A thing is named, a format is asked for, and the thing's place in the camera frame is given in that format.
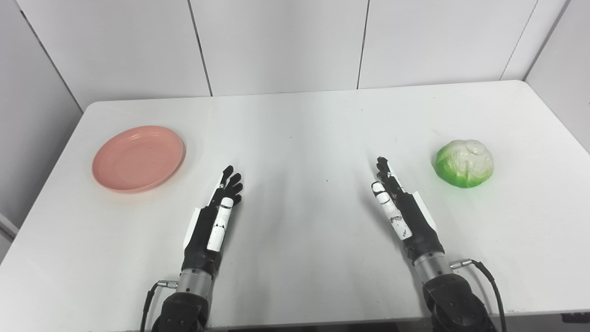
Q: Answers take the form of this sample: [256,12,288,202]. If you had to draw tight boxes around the green white cabbage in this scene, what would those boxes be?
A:
[434,139,495,189]

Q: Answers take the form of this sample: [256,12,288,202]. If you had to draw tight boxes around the pink round plate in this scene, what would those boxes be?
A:
[92,125,186,193]

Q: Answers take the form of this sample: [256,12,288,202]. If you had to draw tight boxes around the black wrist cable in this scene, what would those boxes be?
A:
[449,259,507,332]
[140,279,178,332]

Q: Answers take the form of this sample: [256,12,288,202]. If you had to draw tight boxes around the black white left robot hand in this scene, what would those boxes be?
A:
[182,165,244,277]

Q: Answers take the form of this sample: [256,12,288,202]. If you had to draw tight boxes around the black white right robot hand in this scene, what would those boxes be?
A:
[371,156,447,268]

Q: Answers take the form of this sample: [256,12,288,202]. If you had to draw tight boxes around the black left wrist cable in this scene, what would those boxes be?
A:
[140,279,178,332]

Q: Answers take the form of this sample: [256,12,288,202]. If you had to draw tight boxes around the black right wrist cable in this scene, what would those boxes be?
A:
[449,259,507,332]

